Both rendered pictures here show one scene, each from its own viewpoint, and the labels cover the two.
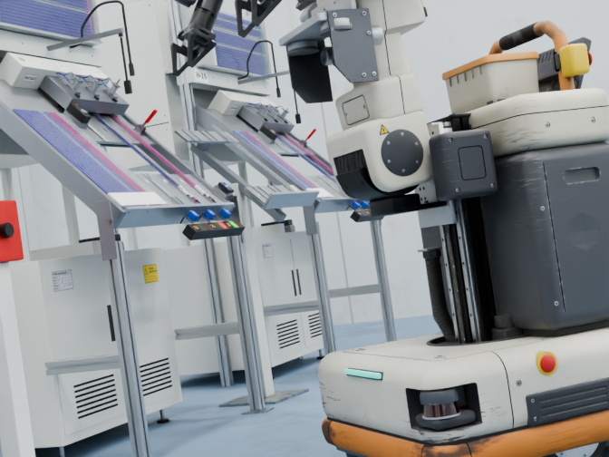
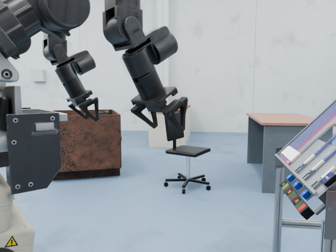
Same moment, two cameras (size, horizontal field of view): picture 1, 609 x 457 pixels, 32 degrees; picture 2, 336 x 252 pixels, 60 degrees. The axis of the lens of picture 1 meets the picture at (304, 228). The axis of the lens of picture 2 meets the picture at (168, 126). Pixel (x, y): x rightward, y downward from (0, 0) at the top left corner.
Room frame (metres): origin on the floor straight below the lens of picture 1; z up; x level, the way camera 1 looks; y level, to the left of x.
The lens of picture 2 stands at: (3.15, 0.04, 1.09)
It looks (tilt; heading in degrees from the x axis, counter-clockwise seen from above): 7 degrees down; 165
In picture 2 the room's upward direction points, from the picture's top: straight up
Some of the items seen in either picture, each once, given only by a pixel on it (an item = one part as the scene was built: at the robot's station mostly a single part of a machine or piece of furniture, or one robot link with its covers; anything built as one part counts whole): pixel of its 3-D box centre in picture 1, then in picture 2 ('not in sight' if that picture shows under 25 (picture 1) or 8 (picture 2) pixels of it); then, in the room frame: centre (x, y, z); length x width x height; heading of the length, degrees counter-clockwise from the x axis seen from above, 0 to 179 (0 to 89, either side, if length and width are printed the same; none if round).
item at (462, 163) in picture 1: (412, 173); not in sight; (2.39, -0.26, 0.68); 0.28 x 0.27 x 0.25; 22
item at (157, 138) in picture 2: not in sight; (172, 123); (-3.26, 1.92, 0.37); 2.19 x 0.72 x 0.75; 157
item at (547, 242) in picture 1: (500, 203); not in sight; (2.54, -0.48, 0.59); 0.55 x 0.34 x 0.83; 22
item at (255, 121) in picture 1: (262, 230); not in sight; (4.87, 0.19, 0.65); 1.01 x 0.73 x 1.29; 66
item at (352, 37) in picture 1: (332, 45); (17, 132); (2.40, -0.12, 0.99); 0.28 x 0.16 x 0.22; 22
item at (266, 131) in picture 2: not in sight; (281, 147); (-0.02, 2.43, 0.38); 1.43 x 0.74 x 0.77; 156
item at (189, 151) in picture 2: not in sight; (187, 150); (0.05, 1.13, 0.43); 0.54 x 0.54 x 0.85
